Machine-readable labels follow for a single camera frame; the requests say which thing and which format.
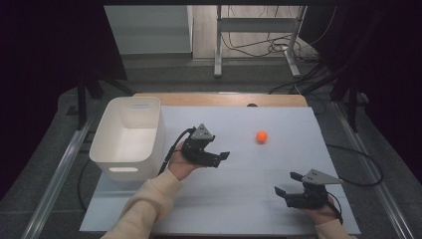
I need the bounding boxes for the right hand-held gripper black cable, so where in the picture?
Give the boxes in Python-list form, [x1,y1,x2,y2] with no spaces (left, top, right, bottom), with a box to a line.
[325,192,343,226]

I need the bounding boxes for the person's right hand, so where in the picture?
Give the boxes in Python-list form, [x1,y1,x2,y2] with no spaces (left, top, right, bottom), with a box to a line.
[299,194,341,227]

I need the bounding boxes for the looping black floor cable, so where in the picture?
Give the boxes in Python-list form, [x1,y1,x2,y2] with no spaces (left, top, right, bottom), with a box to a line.
[325,142,385,188]

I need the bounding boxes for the black stand with legs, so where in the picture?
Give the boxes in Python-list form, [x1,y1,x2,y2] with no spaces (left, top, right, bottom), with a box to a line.
[298,63,370,133]

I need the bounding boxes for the person's left hand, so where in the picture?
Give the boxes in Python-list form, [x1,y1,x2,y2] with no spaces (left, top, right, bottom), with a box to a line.
[166,141,204,182]

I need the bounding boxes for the curved black floor cable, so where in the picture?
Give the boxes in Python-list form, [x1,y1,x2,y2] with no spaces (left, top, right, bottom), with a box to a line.
[77,158,93,212]

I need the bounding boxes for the white metal stand frame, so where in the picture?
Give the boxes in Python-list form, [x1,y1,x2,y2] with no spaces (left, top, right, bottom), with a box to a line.
[213,4,309,80]

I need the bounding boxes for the orange ball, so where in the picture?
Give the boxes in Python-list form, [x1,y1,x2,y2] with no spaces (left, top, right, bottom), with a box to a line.
[255,129,269,144]

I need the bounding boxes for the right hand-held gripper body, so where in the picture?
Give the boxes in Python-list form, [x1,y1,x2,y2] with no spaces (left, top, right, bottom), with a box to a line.
[285,167,344,210]

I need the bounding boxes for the hand-held gripper black cable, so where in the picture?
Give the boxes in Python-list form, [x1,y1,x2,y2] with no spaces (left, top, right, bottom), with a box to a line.
[157,126,197,176]
[325,192,343,226]

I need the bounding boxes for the white cabinet panel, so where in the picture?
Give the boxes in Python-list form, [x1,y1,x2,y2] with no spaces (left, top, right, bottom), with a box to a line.
[103,4,194,56]

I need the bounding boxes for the bundle of thick black cables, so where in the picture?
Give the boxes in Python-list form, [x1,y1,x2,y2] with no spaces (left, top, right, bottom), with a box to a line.
[268,62,333,96]

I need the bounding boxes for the white table mat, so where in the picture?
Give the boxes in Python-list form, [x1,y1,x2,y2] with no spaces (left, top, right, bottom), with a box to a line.
[79,105,362,236]

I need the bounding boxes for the white plastic bin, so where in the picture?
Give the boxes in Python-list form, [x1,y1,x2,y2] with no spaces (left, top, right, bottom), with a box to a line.
[88,96,166,183]

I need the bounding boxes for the aluminium floor rail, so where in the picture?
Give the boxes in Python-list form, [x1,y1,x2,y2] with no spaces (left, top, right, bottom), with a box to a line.
[21,119,95,239]
[332,101,416,239]

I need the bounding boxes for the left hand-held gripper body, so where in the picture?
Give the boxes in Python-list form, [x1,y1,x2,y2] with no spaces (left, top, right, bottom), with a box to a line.
[179,122,223,169]

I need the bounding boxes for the tangle of thin floor cables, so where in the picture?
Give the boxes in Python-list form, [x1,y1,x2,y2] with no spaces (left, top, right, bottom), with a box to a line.
[220,4,336,64]

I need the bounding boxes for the wooden table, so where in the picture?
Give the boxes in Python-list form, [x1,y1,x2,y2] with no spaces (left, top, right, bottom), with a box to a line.
[132,92,310,108]

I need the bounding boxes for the left hand-held gripper black cable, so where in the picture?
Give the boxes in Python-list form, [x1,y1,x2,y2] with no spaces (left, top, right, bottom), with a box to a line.
[157,126,197,176]

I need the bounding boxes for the black tripod stand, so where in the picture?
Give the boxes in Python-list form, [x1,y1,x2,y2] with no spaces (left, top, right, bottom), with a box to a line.
[65,71,134,131]

